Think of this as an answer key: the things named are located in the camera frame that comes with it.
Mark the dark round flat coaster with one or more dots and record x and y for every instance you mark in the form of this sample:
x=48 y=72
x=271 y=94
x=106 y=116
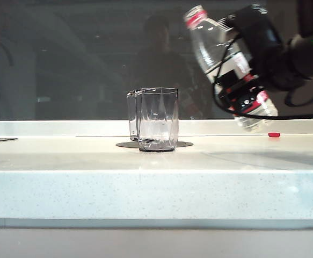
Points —
x=126 y=144

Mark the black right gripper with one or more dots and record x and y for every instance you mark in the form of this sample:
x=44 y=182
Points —
x=269 y=61

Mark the light grey cabinet drawer front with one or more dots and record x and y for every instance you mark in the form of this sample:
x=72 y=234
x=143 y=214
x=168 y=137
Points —
x=145 y=243

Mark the small red bottle cap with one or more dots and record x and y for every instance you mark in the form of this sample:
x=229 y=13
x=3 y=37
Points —
x=274 y=135

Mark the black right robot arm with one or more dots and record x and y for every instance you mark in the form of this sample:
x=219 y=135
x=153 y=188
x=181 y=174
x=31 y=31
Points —
x=306 y=59

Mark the clear faceted glass mug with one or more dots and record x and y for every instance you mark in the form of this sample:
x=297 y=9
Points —
x=159 y=121

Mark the clear red-label water bottle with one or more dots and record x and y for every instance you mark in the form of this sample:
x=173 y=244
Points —
x=210 y=45

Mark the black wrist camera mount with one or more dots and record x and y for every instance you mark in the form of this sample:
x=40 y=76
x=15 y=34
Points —
x=255 y=24

